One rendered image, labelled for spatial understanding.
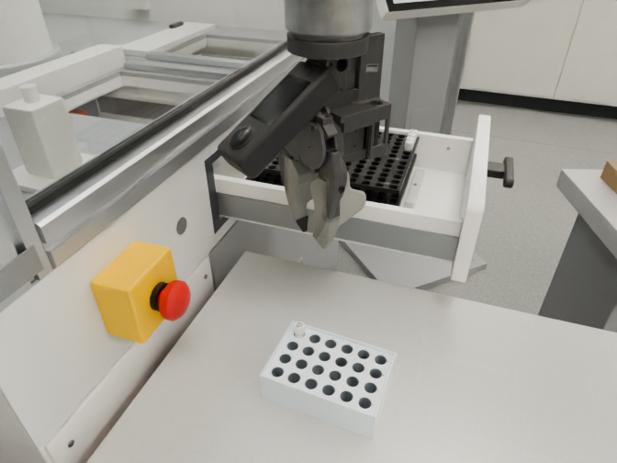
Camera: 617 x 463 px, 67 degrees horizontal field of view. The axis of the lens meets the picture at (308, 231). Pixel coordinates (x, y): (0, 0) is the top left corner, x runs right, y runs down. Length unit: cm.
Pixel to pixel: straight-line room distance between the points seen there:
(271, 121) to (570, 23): 327
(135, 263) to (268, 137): 18
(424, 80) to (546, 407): 126
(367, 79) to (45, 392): 40
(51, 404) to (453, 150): 63
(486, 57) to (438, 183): 290
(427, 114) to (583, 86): 210
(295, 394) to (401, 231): 23
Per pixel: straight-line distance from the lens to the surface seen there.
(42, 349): 46
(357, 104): 45
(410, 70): 163
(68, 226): 44
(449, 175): 79
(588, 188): 101
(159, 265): 48
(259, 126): 41
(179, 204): 57
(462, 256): 57
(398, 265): 186
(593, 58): 366
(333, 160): 42
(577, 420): 58
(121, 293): 45
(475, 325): 63
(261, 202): 62
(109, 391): 56
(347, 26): 40
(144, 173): 51
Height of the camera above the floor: 119
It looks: 35 degrees down
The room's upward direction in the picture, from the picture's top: straight up
